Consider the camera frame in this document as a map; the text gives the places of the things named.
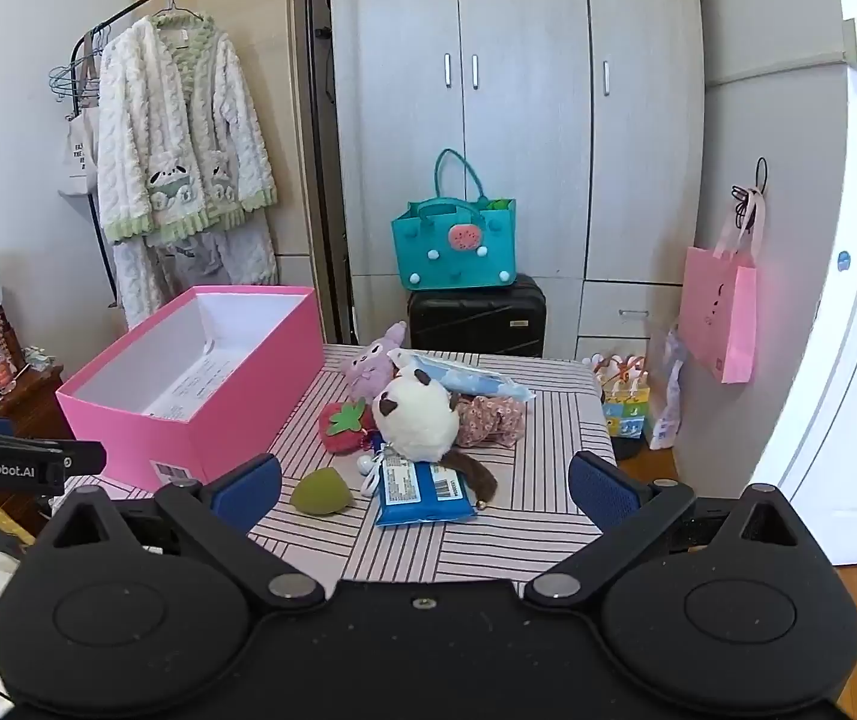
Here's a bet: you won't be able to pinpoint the grey wardrobe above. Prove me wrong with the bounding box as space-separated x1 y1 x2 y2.
327 0 707 361

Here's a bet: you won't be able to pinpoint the yellow drink multipack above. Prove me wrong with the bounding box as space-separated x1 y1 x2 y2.
594 351 655 440

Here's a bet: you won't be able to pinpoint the grey fluffy pants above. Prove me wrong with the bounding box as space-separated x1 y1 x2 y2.
112 229 280 331

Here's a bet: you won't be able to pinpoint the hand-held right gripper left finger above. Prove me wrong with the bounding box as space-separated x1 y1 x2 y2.
34 454 325 612

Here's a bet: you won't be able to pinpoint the white plastic bag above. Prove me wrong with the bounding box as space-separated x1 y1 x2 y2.
649 326 685 451

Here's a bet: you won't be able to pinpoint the teal felt tote bag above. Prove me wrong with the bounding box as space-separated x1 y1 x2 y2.
391 148 517 292

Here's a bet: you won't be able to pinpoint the green makeup sponge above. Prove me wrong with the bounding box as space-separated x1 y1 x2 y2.
290 467 355 516

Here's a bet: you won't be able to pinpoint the wire clothes hangers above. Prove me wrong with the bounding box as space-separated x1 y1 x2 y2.
48 64 100 102

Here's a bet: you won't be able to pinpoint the white and brown plush toy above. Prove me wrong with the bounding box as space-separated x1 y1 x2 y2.
372 367 501 503

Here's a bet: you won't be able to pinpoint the black clothes rack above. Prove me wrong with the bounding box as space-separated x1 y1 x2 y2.
72 0 355 346

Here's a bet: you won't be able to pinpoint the floral fabric scrunchie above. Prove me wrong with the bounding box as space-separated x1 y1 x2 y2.
453 394 527 451

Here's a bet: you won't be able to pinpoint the white and green fluffy robe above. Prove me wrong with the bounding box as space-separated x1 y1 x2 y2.
96 11 280 248

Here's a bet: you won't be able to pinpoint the black suitcase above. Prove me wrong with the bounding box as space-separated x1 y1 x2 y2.
407 274 547 359

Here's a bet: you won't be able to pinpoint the purple plush toy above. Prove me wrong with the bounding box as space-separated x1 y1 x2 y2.
343 321 409 400

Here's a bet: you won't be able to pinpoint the white door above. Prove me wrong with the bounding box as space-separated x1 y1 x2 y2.
751 0 857 567

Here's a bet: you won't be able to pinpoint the white canvas tote bag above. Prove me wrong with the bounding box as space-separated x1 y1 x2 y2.
58 30 103 200

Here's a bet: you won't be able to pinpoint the white wipes pack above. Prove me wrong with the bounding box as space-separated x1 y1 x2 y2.
389 349 536 402

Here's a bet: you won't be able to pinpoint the striped table cloth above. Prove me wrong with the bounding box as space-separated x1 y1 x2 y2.
46 345 617 593

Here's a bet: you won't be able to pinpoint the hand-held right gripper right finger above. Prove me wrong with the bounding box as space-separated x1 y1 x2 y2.
522 450 823 612

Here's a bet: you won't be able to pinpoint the black cord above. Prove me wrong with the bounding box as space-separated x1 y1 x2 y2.
730 157 769 227

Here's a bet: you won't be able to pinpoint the pink cardboard box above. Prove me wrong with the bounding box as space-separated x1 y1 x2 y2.
55 285 325 492

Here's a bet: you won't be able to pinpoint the strawberry plush toy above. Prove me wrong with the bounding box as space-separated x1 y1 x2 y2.
321 399 380 455

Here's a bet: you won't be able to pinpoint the pink paper bag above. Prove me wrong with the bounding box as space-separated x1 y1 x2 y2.
678 191 767 385

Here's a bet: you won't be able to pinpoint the blue wipes pack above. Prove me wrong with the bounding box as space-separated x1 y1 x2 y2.
374 457 478 527

